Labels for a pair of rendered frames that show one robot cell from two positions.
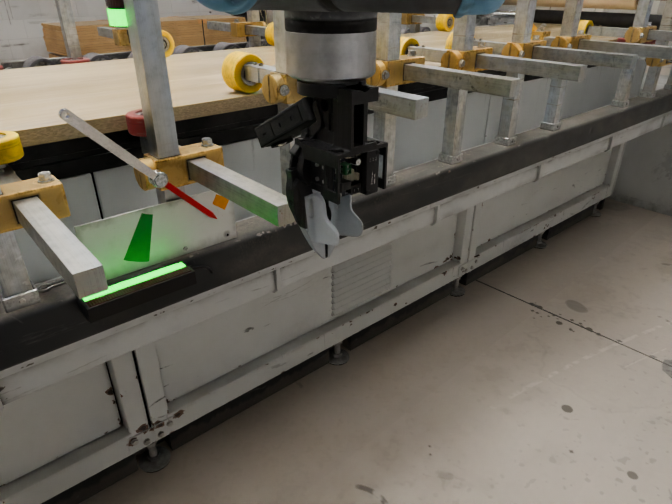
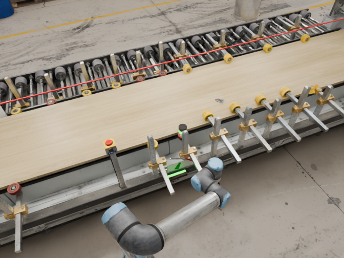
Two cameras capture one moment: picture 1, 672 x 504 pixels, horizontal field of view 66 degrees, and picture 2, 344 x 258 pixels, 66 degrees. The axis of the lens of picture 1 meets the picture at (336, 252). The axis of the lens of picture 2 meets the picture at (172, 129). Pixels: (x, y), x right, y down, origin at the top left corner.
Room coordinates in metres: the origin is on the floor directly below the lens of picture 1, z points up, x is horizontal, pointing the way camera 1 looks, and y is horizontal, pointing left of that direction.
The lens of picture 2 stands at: (-0.34, -0.09, 2.47)
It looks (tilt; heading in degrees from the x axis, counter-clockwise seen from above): 48 degrees down; 22
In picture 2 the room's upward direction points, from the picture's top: 3 degrees counter-clockwise
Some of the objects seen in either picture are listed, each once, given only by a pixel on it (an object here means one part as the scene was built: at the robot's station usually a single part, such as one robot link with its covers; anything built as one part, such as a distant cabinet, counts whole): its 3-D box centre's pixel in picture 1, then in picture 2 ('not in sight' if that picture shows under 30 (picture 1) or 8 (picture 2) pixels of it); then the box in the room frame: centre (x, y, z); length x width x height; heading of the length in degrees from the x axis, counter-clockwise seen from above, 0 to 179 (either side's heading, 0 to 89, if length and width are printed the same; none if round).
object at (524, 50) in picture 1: (523, 51); (300, 108); (1.47, -0.50, 0.95); 0.13 x 0.06 x 0.05; 131
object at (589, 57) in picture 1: (536, 51); (304, 109); (1.46, -0.53, 0.95); 0.50 x 0.04 x 0.04; 41
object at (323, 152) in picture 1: (336, 138); not in sight; (0.54, 0.00, 0.97); 0.09 x 0.08 x 0.12; 41
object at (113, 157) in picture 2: not in sight; (117, 169); (0.46, 0.66, 0.93); 0.05 x 0.05 x 0.45; 41
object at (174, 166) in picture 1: (179, 165); (187, 152); (0.81, 0.26, 0.85); 0.13 x 0.06 x 0.05; 131
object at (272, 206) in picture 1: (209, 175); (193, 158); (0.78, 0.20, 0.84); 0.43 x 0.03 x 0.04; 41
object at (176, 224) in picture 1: (165, 232); (183, 164); (0.76, 0.28, 0.75); 0.26 x 0.01 x 0.10; 131
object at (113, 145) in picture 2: not in sight; (110, 146); (0.46, 0.66, 1.18); 0.07 x 0.07 x 0.08; 41
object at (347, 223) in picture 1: (344, 223); not in sight; (0.56, -0.01, 0.86); 0.06 x 0.03 x 0.09; 41
